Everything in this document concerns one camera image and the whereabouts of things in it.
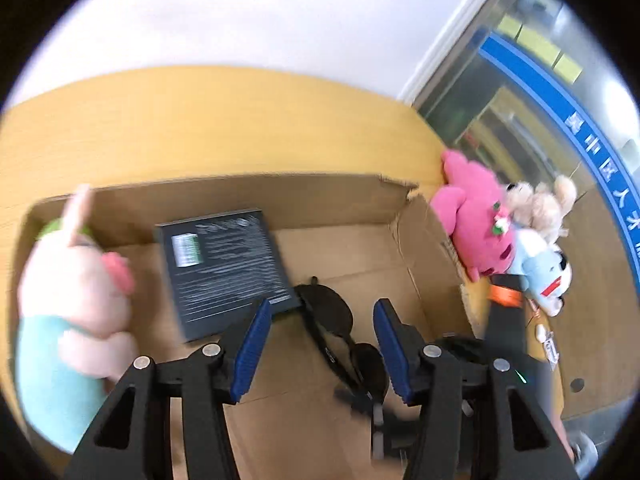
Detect black flat box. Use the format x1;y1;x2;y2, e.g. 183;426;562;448
153;207;303;345

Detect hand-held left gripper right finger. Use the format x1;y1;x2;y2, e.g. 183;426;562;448
373;298;581;480

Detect beige plush bear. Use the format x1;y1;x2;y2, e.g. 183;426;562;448
502;175;579;246

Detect wooden desktop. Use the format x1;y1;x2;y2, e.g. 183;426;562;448
0;65;631;461

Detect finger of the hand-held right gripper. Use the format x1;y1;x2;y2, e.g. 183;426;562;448
486;304;529;362

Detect white blue plush dog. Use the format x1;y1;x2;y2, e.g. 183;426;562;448
505;227;574;317

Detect pastel caterpillar plush toy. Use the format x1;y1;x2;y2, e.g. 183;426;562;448
12;183;139;456

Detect pink plush toy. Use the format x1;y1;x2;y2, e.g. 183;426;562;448
430;149;521;284

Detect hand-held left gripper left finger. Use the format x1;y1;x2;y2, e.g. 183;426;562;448
62;298;273;480

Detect glass door with blue band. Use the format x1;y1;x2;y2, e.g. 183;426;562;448
399;0;640;263

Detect orange tag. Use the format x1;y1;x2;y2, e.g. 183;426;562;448
488;282;525;308

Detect brown cardboard box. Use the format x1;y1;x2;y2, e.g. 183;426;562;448
7;172;482;480

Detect black sunglasses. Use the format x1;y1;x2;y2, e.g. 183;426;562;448
292;276;401;461

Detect small white tag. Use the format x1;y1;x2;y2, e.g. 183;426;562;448
534;323;559;367

